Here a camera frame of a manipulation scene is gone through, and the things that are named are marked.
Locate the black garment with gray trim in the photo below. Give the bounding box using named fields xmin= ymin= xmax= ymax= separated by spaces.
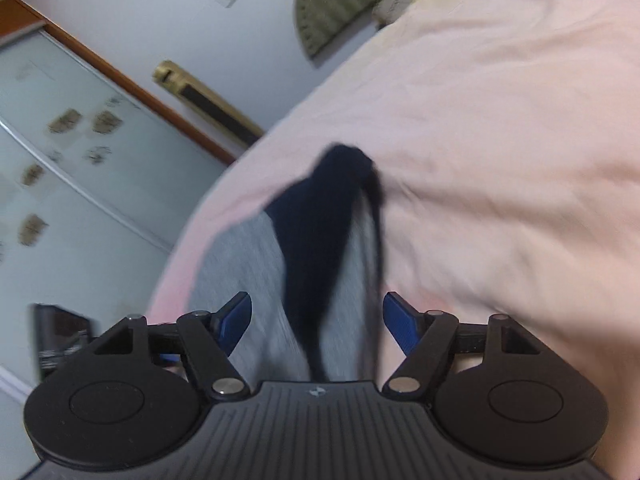
xmin=262 ymin=144 xmax=389 ymax=383

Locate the olive quilted headboard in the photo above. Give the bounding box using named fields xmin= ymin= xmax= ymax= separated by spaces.
xmin=294 ymin=0 xmax=432 ymax=59

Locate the brown wooden door frame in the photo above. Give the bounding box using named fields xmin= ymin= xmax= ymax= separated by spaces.
xmin=0 ymin=0 xmax=239 ymax=166

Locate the frosted glass wardrobe door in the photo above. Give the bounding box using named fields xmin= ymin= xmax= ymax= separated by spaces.
xmin=0 ymin=30 xmax=227 ymax=480

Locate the gold tower air conditioner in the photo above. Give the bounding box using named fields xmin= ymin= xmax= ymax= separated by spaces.
xmin=151 ymin=60 xmax=266 ymax=150

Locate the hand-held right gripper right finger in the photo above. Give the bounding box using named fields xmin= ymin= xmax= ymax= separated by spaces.
xmin=381 ymin=291 xmax=543 ymax=401

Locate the black boxy appliance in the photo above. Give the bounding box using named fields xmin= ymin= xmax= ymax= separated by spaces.
xmin=32 ymin=304 xmax=94 ymax=377

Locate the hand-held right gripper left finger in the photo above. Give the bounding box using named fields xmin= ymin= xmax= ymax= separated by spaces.
xmin=92 ymin=291 xmax=252 ymax=401

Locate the pink blanket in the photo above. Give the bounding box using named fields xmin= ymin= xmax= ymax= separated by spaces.
xmin=147 ymin=0 xmax=640 ymax=480

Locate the striped beige pillow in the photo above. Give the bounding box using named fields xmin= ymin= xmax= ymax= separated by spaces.
xmin=372 ymin=0 xmax=437 ymax=26

